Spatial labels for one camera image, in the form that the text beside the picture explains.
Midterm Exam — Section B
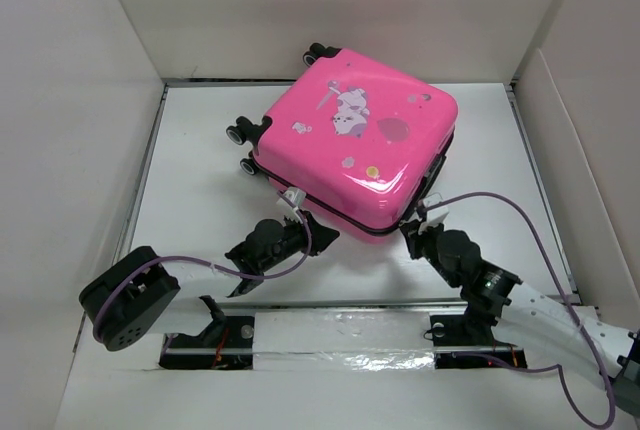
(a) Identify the white side board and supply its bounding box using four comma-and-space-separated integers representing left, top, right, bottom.
515, 49, 639, 307

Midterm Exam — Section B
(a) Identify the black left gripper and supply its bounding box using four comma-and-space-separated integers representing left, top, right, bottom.
259, 209, 337, 272

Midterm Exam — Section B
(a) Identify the metal base rail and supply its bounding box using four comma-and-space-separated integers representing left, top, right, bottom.
159, 307, 528, 372

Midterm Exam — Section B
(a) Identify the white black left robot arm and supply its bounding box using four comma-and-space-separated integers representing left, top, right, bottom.
79, 211, 340, 352

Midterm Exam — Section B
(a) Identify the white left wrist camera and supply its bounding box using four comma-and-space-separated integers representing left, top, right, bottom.
277, 187, 307, 221

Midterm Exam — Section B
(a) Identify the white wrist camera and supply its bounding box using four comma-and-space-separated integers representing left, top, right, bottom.
417, 192, 449, 234
277, 187, 307, 221

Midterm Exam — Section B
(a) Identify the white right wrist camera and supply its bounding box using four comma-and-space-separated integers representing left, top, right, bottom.
417, 192, 449, 234

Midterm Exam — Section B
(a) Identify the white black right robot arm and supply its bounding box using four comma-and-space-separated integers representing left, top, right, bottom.
400, 221, 639, 417

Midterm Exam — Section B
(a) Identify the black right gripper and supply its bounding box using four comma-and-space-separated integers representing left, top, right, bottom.
400, 216, 459, 288

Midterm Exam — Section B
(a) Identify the pink kids suitcase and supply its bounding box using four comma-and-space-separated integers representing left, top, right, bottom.
226, 42, 458, 241

